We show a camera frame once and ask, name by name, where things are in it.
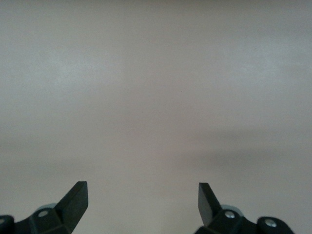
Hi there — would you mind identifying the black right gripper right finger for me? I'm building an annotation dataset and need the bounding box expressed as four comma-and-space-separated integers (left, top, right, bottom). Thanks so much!
194, 182, 259, 234

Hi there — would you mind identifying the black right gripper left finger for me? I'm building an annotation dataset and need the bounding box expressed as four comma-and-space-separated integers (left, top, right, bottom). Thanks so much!
14, 181, 89, 234

